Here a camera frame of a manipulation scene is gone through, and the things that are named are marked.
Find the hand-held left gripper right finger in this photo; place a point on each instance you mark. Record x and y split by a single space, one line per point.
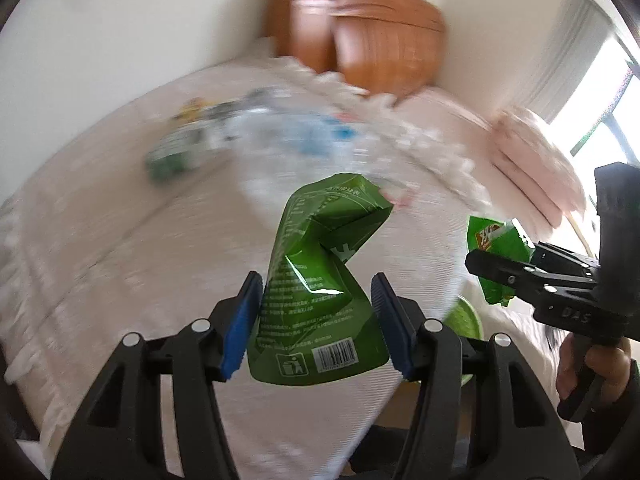
395 325

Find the pink bed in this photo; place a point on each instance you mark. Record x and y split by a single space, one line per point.
450 110

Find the white curtain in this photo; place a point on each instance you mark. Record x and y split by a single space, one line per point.
575 50

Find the large green snack pouch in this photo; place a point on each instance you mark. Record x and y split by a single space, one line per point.
310 280

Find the window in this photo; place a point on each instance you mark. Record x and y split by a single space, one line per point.
615 100

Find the orange leather headboard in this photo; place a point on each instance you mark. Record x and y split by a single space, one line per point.
380 45

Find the small green snack packet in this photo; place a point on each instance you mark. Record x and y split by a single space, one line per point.
495 245

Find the person's dark clothing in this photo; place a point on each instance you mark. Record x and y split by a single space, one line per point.
380 452

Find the person's right hand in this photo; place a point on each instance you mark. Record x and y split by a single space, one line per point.
607 365

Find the small yellow packet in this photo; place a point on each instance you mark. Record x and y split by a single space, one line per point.
190 110

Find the white and pink wrapper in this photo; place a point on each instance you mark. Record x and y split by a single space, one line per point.
397 195

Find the pink pillows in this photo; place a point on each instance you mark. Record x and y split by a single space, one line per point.
535 160

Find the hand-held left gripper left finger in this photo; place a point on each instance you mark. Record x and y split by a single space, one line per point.
240 325

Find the green plastic bin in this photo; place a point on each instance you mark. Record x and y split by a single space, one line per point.
462 322

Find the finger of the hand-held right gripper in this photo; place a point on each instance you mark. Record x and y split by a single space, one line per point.
565 260
505 270

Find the person's right forearm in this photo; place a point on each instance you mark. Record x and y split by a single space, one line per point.
622 420

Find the green and white packet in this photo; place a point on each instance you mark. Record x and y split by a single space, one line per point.
172 160

